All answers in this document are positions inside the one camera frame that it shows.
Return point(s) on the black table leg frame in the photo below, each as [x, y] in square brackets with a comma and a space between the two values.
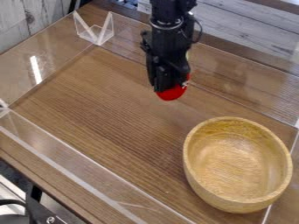
[40, 214]

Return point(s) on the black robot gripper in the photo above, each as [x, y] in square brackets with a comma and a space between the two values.
[164, 42]

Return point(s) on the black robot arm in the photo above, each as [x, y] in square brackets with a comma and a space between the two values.
[171, 11]

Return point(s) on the red plush strawberry toy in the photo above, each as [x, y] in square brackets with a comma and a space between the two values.
[173, 94]

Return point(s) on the oval wooden bowl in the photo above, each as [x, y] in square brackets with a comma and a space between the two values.
[236, 164]

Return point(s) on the clear acrylic front wall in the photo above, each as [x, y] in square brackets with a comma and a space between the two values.
[91, 190]

